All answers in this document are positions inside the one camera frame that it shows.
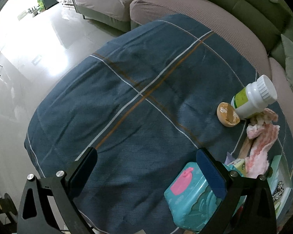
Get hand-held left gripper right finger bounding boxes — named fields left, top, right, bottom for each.
left=196, top=148, right=277, bottom=234

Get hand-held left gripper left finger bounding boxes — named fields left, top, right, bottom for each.
left=17, top=147, right=98, bottom=234

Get green tissue pack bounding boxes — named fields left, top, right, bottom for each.
left=231, top=159, right=247, bottom=176

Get teal wet wipes pack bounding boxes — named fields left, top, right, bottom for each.
left=164, top=162, right=225, bottom=232

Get pink striped fluffy sock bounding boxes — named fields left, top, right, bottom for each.
left=245, top=124, right=280, bottom=177

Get leopard print cloth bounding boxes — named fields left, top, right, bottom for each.
left=272, top=180, right=284, bottom=201

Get pink lace cloth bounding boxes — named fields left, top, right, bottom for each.
left=247, top=108, right=279, bottom=140

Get white tray with green rim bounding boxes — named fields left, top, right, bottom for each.
left=269, top=155, right=293, bottom=221

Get round tan wooden piece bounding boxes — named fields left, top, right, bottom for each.
left=217, top=102, right=240, bottom=127

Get white bottle with green label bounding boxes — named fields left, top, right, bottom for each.
left=231, top=75, right=278, bottom=120

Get blue plaid blanket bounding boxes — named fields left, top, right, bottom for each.
left=24, top=13, right=293, bottom=234

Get pink sofa seat cushion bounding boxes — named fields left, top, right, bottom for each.
left=74, top=0, right=138, bottom=23
left=269, top=58, right=293, bottom=119
left=130, top=0, right=269, bottom=55

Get grey sofa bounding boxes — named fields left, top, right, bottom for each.
left=66, top=0, right=293, bottom=117

